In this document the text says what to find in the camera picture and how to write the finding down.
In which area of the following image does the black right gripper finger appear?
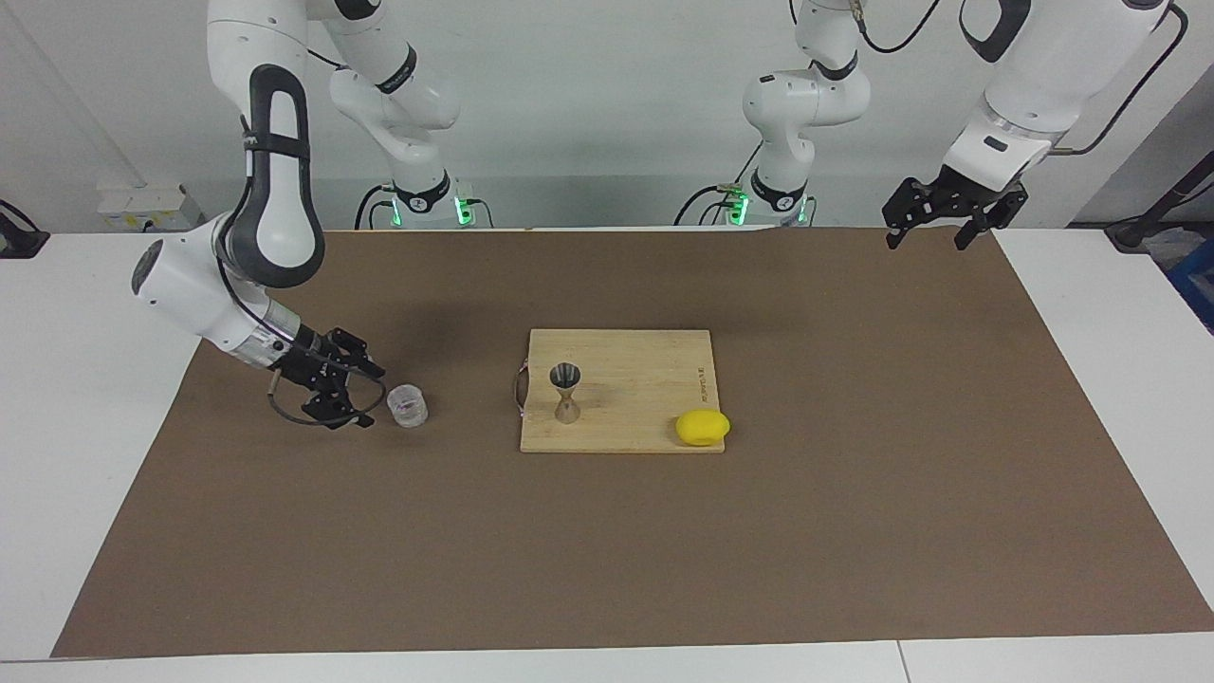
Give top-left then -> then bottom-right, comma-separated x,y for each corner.
327,329 -> 386,380
303,375 -> 375,430

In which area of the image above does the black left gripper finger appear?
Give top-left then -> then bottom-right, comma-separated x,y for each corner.
882,178 -> 935,249
954,190 -> 1030,251

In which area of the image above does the small clear glass cup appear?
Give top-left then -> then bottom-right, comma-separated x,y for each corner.
387,383 -> 430,428

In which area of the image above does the steel double jigger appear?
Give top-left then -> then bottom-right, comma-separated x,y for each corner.
550,362 -> 583,425

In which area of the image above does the black stand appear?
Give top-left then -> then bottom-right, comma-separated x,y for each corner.
1105,152 -> 1214,252

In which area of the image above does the brown table mat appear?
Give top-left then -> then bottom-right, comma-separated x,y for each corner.
50,226 -> 1214,658

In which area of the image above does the blue crate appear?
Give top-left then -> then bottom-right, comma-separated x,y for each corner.
1168,232 -> 1214,335

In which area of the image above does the wooden cutting board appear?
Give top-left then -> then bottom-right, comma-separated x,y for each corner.
512,328 -> 727,454

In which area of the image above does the yellow lemon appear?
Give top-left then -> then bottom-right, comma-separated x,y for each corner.
674,409 -> 732,447

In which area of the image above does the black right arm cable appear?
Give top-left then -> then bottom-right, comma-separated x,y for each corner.
216,251 -> 390,431

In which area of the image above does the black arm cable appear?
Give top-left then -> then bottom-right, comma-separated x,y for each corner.
216,251 -> 390,431
852,0 -> 1189,157

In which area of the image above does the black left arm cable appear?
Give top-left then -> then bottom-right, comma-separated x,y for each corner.
852,0 -> 1189,157

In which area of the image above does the black right base cable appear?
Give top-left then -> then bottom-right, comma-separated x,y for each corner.
356,182 -> 399,230

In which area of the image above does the black base cable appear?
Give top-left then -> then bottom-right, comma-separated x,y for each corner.
675,140 -> 764,227
356,182 -> 399,230

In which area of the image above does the black left base cable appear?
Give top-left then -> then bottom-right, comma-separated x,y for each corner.
675,140 -> 764,227

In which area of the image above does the white wall socket box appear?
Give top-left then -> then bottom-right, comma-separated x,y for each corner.
98,185 -> 202,231

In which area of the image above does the black clamp mount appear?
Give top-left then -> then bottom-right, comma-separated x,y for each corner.
0,199 -> 50,259

